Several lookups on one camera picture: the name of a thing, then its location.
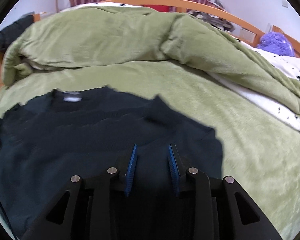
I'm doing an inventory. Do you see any dark navy sweatshirt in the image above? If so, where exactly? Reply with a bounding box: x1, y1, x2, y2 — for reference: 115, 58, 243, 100
0, 87, 223, 237

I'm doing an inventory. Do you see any green plush bed sheet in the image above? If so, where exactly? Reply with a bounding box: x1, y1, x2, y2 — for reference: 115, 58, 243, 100
0, 61, 300, 239

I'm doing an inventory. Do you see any green plush quilt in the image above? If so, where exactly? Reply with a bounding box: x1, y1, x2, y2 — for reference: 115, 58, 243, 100
1, 7, 300, 115

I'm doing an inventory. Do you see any cluttered desk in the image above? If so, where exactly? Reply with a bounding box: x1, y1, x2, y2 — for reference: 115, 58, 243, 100
187, 0, 235, 33

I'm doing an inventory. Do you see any white flower-print pillow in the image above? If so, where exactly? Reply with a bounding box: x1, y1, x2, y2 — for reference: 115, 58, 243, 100
210, 41, 300, 133

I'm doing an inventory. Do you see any purple plush toy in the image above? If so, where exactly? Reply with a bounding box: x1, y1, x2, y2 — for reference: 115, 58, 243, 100
257, 31, 295, 57

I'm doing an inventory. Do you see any red chair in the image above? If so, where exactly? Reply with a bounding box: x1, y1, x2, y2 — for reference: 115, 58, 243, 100
143, 0, 171, 13

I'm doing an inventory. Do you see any black jacket on bedframe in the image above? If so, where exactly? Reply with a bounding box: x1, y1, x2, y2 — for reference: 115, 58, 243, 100
0, 15, 34, 53

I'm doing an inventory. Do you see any wooden bed frame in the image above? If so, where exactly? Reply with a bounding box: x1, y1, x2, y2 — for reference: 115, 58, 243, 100
0, 0, 300, 103

